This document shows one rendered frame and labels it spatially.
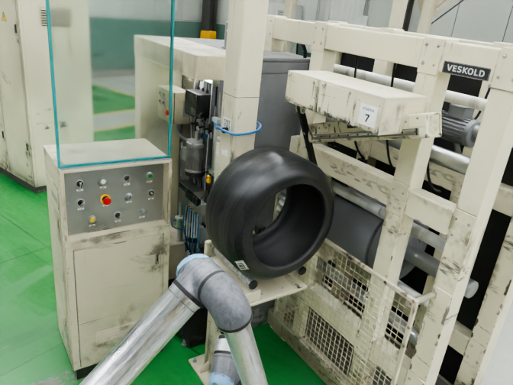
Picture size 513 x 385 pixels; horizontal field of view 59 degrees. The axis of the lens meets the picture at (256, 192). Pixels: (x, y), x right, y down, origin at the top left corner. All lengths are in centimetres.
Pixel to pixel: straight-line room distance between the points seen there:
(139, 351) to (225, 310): 28
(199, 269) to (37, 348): 195
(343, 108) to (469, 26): 905
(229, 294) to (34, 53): 393
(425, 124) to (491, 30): 900
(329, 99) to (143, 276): 141
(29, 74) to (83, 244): 277
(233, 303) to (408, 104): 103
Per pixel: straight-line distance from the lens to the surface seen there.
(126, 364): 144
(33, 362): 312
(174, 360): 301
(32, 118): 502
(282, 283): 229
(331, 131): 218
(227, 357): 176
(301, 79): 213
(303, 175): 191
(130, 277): 262
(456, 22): 1096
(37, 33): 494
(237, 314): 135
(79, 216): 242
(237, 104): 210
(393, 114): 183
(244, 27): 206
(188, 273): 141
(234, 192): 185
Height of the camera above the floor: 205
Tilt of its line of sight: 22 degrees down
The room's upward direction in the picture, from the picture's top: 6 degrees clockwise
